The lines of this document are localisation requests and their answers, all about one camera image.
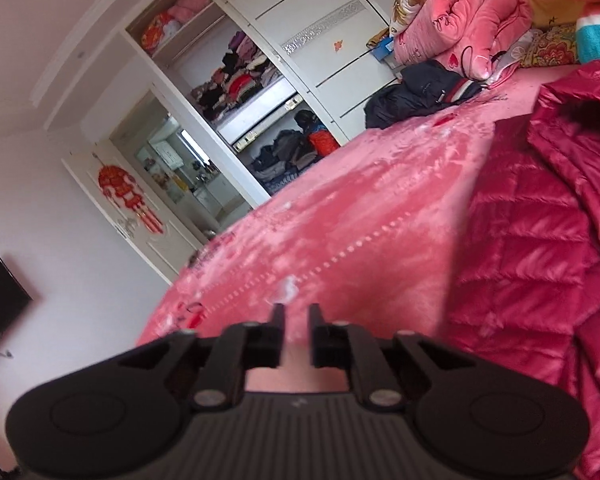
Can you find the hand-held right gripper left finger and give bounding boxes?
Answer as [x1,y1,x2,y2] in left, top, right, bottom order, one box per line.
[114,303,287,409]

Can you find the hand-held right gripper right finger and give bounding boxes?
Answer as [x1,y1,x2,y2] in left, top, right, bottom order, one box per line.
[306,303,476,408]

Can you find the red puffer jacket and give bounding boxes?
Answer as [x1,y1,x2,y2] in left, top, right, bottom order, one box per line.
[442,60,600,480]

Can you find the pile of dark clothes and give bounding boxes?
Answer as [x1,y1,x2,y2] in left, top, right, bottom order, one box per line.
[250,110,341,183]

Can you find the pile of folded clothes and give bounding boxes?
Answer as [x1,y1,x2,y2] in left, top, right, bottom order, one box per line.
[190,30,283,121]

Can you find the white room door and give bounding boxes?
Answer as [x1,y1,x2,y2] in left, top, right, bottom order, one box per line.
[62,142,206,286]

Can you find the white kitchen cabinet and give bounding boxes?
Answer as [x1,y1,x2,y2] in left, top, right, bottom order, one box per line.
[190,187,241,226]

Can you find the orange bag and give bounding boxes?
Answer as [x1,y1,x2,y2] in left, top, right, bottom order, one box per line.
[305,127,339,157]

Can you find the white wardrobe drawer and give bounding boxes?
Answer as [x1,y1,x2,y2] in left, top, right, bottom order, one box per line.
[217,92,306,153]

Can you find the red knot ornament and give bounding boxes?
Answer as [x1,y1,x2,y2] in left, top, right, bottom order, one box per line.
[97,162,163,235]

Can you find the black jacket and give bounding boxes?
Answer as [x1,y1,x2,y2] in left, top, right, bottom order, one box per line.
[365,60,483,130]

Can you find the blue box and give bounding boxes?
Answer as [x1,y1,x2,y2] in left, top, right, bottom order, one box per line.
[370,35,396,62]

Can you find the white wardrobe sliding door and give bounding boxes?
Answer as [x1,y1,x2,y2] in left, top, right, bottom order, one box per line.
[200,0,406,126]

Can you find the white wardrobe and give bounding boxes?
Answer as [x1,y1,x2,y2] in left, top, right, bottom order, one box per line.
[122,0,406,211]

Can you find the red printed quilt bag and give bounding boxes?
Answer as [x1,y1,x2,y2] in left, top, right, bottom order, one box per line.
[141,10,178,52]

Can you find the pink folded blanket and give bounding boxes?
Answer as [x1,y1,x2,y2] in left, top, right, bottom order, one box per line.
[167,0,211,23]

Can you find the pink rolled quilt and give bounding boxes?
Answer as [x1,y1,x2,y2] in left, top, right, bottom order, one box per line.
[391,0,533,81]

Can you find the yellow floral fabric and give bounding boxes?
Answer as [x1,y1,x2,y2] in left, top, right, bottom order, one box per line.
[517,27,581,68]

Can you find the black wall television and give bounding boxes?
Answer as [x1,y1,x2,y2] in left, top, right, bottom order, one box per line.
[0,249,33,361]

